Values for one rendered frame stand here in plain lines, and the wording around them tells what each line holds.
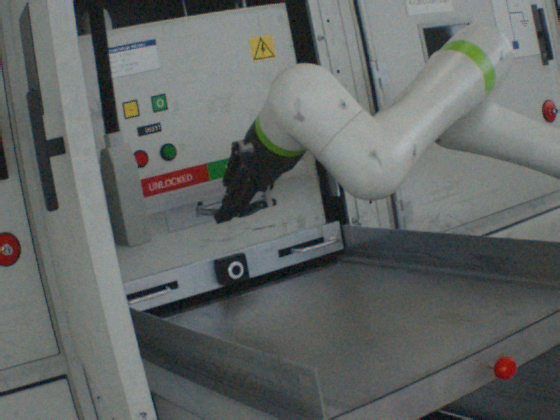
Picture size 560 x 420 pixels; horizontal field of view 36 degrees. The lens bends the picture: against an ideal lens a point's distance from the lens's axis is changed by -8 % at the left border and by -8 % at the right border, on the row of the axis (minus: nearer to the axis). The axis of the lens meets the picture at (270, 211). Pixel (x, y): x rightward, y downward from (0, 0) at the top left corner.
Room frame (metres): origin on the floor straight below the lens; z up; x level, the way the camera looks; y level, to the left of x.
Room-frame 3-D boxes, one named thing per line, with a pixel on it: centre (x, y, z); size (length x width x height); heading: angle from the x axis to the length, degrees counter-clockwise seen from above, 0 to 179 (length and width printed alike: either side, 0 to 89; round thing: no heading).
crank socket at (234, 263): (1.74, 0.09, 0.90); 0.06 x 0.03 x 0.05; 120
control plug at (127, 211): (1.60, 0.25, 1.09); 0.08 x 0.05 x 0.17; 30
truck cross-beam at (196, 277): (1.78, 0.11, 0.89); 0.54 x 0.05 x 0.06; 120
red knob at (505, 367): (1.12, -0.27, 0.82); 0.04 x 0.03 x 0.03; 30
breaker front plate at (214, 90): (1.76, 0.10, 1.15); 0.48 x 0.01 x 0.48; 120
